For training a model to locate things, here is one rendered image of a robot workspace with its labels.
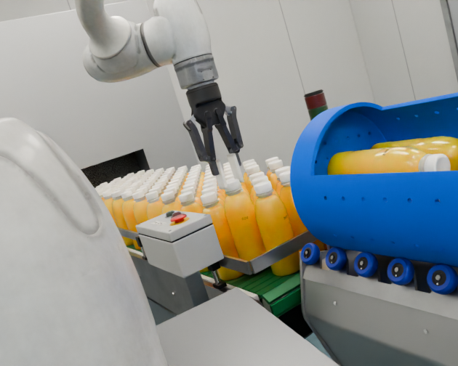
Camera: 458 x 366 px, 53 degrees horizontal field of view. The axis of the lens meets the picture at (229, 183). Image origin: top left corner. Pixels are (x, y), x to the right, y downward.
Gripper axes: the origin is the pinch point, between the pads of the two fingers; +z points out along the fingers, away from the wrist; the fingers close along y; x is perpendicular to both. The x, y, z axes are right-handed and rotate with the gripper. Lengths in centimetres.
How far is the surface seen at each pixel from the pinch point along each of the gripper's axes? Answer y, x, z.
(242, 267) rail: -8.0, -8.1, 19.1
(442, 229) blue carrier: -1, -53, 9
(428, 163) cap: 6.4, -47.8, 2.2
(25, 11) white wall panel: 54, 390, -156
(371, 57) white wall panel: 412, 311, -18
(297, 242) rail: 5.5, -11.1, 18.7
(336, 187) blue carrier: -1.1, -35.5, 3.4
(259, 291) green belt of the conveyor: -6.1, -8.9, 25.6
